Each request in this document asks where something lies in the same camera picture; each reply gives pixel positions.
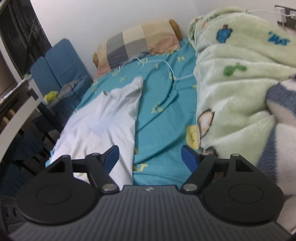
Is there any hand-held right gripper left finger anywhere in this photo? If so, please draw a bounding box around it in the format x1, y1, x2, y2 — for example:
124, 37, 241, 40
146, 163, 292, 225
41, 145, 120, 193

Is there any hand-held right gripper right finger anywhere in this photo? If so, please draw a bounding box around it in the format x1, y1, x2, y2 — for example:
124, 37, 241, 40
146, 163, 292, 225
181, 145, 256, 194

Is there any white shirt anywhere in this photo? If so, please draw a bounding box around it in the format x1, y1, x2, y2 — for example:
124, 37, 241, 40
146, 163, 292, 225
45, 76, 144, 186

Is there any teal printed bed sheet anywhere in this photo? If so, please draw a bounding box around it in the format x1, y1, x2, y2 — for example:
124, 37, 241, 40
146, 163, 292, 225
45, 37, 200, 186

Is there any green fleece blanket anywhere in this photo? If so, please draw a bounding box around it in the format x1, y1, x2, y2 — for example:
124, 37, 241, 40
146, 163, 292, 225
187, 6, 296, 172

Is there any grey cloth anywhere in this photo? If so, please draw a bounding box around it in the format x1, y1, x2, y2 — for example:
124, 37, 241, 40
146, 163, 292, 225
57, 77, 89, 100

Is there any green plush toy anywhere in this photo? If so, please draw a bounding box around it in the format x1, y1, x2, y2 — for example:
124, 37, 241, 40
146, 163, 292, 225
43, 91, 59, 104

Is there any dark blue covered stool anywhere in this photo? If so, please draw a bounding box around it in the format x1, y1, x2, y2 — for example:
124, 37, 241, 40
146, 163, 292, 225
0, 131, 47, 186

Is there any dark table with white edge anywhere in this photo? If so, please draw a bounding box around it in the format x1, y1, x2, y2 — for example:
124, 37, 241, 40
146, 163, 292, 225
0, 76, 63, 164

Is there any blue white striped blanket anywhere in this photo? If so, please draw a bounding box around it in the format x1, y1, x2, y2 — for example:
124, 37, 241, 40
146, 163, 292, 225
255, 79, 296, 198

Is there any blue covered chair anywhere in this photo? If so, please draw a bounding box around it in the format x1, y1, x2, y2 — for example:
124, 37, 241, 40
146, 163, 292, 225
45, 39, 93, 102
30, 57, 61, 98

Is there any plaid pillow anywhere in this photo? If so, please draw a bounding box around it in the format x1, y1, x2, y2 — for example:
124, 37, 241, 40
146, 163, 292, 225
95, 20, 181, 77

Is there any brown pillow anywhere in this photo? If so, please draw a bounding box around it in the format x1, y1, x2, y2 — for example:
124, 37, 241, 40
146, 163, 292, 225
92, 20, 184, 69

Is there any dark window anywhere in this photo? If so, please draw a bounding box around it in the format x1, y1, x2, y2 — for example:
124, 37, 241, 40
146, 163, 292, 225
0, 0, 53, 78

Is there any white charging cable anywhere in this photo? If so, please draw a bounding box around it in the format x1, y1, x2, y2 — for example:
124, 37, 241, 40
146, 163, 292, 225
118, 9, 296, 82

